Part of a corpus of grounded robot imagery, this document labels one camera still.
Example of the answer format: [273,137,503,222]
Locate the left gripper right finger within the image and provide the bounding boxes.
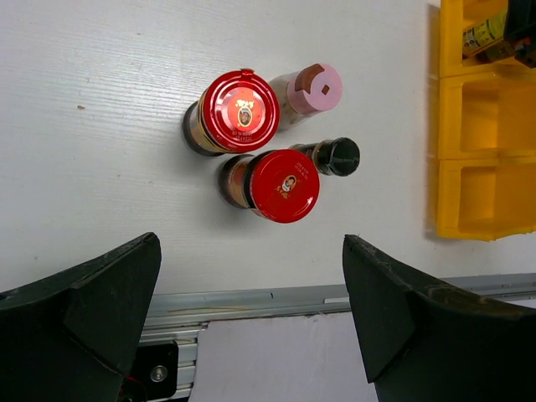
[343,235,535,401]

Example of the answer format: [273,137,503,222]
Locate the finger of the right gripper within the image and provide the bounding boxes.
[503,0,535,68]

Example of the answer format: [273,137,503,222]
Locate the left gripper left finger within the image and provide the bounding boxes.
[1,233,162,401]

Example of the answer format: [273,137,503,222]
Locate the small yellow-label brown-cap bottle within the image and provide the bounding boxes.
[462,9,515,64]

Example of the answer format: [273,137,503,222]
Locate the black-cap pepper bottle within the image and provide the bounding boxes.
[291,137,360,177]

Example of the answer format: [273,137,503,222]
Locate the red-lid sauce jar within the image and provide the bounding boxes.
[218,149,321,224]
[182,69,281,157]

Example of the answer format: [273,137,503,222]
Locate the pink-cap spice shaker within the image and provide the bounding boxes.
[269,63,343,131]

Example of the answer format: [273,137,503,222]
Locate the yellow three-compartment plastic bin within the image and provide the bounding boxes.
[433,1,535,241]

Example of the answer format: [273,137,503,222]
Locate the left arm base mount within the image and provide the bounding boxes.
[116,340,179,401]

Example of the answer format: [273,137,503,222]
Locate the aluminium table frame rail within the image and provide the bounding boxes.
[137,271,536,402]

